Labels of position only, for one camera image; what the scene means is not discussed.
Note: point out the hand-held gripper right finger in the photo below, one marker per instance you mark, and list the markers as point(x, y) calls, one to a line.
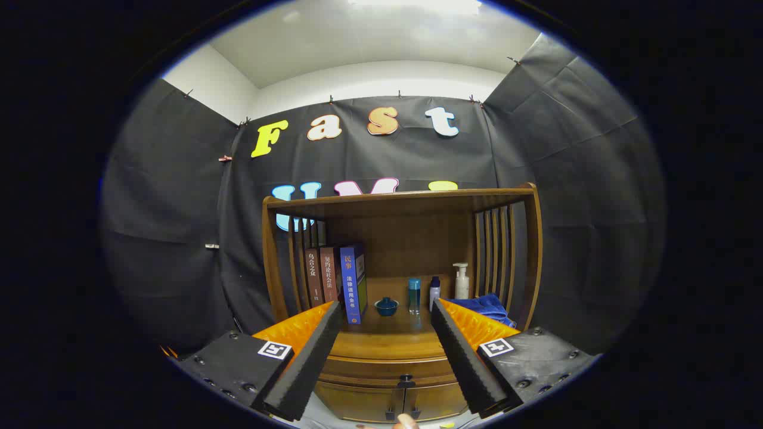
point(465, 363)

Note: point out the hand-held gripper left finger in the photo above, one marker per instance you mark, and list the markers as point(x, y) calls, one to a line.
point(310, 363)

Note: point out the wooden drawer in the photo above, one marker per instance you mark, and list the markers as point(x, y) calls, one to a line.
point(369, 369)

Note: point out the black drawer knob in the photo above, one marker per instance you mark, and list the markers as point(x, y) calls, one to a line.
point(406, 378)

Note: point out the wooden countertop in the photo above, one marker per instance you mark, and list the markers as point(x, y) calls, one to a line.
point(387, 336)

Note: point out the wooden cabinet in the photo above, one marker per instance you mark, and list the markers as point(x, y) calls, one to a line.
point(411, 238)

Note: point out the blue folded towel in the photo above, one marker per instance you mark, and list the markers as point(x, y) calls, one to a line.
point(486, 307)

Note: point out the white bottle blue cap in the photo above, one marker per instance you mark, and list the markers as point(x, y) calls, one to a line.
point(434, 292)

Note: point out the white pump bottle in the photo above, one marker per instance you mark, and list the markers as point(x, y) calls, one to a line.
point(461, 283)

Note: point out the teal glass bottle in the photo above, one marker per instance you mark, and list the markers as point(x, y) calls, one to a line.
point(414, 295)

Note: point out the dark brown book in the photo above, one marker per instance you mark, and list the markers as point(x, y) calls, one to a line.
point(314, 277)

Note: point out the thick blue book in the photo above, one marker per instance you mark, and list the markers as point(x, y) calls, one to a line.
point(353, 283)

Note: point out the reddish brown book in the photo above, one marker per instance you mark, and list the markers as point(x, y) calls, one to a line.
point(329, 274)

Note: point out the blue lidded teacup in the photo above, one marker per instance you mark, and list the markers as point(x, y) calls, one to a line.
point(386, 307)

